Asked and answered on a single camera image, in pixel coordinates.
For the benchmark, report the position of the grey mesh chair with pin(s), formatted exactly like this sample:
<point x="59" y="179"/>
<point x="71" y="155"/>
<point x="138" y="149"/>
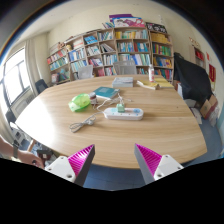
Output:
<point x="125" y="67"/>

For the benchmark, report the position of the person's hand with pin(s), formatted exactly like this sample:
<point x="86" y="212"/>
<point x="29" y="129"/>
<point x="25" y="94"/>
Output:
<point x="30" y="159"/>

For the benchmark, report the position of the wooden bookshelf with books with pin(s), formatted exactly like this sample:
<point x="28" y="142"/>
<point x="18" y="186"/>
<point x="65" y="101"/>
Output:
<point x="103" y="47"/>

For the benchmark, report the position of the yellow papers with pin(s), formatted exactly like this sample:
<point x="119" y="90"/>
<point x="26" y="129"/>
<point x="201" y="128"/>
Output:
<point x="158" y="83"/>

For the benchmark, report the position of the stack of grey books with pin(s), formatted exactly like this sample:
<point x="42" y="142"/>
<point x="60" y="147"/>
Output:
<point x="122" y="82"/>

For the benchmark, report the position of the cardboard box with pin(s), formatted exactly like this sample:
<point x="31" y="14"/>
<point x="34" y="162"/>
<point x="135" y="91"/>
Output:
<point x="208" y="107"/>

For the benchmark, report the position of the grey office chair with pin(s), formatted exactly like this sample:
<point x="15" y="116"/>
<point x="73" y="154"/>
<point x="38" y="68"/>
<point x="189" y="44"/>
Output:
<point x="85" y="72"/>

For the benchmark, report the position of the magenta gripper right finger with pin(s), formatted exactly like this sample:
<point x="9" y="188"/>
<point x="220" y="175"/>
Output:
<point x="154" y="166"/>

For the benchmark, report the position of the window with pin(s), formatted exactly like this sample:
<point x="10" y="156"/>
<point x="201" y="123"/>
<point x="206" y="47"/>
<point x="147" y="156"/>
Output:
<point x="15" y="77"/>

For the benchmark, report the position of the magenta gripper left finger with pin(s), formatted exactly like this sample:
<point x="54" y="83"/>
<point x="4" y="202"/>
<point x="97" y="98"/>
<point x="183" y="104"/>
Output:
<point x="75" y="167"/>

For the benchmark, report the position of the green plastic container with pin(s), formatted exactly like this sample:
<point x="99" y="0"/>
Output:
<point x="79" y="102"/>

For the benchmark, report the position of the black cloth covered object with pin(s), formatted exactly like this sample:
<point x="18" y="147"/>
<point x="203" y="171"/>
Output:
<point x="194" y="79"/>

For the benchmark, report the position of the white power strip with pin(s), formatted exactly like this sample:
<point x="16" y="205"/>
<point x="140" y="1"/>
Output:
<point x="128" y="114"/>

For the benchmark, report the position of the dark chair by window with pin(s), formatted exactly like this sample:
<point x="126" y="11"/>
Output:
<point x="40" y="86"/>

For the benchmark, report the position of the teal book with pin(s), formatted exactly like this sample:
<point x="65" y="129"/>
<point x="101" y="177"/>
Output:
<point x="106" y="92"/>

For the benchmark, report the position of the small dark jar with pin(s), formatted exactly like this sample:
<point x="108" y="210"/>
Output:
<point x="93" y="98"/>

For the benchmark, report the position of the green charger plug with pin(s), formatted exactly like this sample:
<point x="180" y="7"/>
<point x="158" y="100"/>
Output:
<point x="120" y="107"/>

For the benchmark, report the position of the clear plastic bottle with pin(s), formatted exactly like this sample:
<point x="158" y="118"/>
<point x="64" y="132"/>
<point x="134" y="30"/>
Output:
<point x="151" y="73"/>

